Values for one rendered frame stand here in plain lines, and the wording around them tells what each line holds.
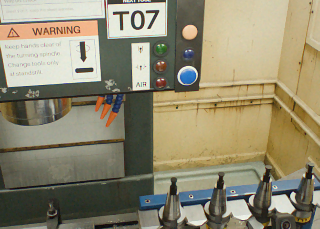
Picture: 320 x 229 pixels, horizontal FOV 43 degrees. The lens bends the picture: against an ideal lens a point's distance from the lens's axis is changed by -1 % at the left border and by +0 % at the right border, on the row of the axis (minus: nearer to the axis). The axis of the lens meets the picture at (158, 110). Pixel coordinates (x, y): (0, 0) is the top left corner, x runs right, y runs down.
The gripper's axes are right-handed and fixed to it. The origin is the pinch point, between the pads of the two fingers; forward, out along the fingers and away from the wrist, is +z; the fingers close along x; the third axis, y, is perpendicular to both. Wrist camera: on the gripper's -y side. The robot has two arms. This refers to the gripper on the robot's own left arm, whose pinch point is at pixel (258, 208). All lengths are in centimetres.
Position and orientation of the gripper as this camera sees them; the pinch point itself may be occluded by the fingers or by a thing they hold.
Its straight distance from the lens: 107.3
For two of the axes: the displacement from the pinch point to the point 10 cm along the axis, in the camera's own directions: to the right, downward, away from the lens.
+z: -1.7, -4.7, 8.6
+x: 9.9, -0.5, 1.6
